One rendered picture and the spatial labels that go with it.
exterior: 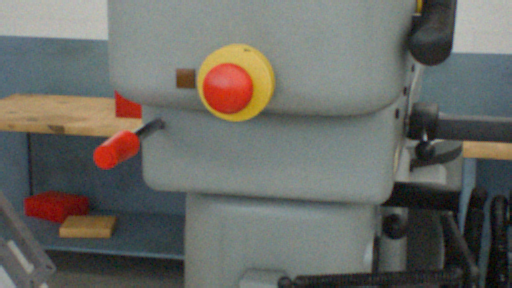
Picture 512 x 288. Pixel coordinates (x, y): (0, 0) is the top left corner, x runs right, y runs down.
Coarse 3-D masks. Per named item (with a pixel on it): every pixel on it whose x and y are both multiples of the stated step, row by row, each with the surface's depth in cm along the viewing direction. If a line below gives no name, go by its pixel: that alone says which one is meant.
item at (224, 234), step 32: (192, 224) 97; (224, 224) 95; (256, 224) 94; (288, 224) 94; (320, 224) 93; (352, 224) 94; (192, 256) 98; (224, 256) 96; (256, 256) 95; (288, 256) 94; (320, 256) 94; (352, 256) 95
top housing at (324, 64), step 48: (144, 0) 78; (192, 0) 77; (240, 0) 76; (288, 0) 76; (336, 0) 75; (384, 0) 76; (144, 48) 79; (192, 48) 78; (288, 48) 76; (336, 48) 76; (384, 48) 77; (144, 96) 80; (192, 96) 79; (288, 96) 77; (336, 96) 77; (384, 96) 78
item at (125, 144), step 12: (156, 120) 89; (120, 132) 81; (132, 132) 81; (144, 132) 85; (108, 144) 77; (120, 144) 78; (132, 144) 80; (96, 156) 77; (108, 156) 77; (120, 156) 78; (108, 168) 77
